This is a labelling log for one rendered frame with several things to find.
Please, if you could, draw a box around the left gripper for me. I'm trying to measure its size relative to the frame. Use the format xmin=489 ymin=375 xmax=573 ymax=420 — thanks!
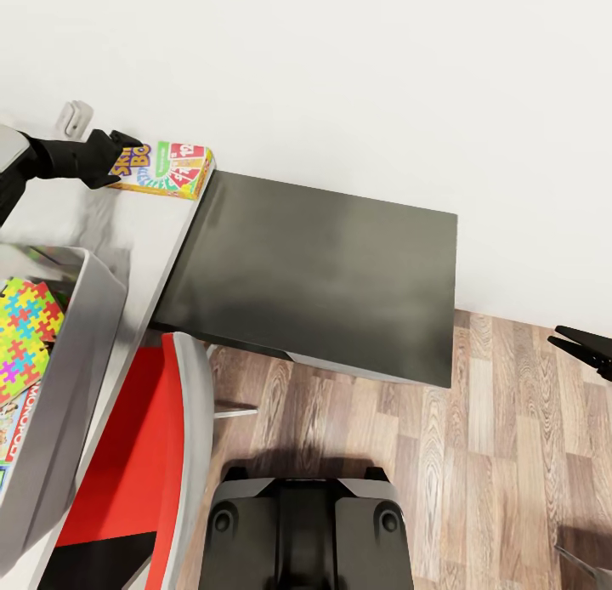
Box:
xmin=60 ymin=128 xmax=144 ymax=190

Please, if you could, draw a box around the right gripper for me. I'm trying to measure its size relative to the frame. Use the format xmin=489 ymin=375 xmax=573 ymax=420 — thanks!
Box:
xmin=547 ymin=326 xmax=612 ymax=382

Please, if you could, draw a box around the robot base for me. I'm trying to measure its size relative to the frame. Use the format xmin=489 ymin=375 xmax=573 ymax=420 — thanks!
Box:
xmin=198 ymin=467 xmax=414 ymax=590

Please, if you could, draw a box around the jigsaw puzzle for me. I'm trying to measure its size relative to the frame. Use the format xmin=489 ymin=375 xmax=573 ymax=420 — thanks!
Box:
xmin=0 ymin=282 xmax=66 ymax=406
xmin=0 ymin=278 xmax=71 ymax=350

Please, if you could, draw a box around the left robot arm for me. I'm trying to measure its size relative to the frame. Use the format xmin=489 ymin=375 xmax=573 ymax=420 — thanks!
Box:
xmin=0 ymin=100 xmax=144 ymax=229

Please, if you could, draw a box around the board game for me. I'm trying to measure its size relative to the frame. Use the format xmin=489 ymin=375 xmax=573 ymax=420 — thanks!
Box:
xmin=104 ymin=139 xmax=213 ymax=201
xmin=0 ymin=379 xmax=41 ymax=494

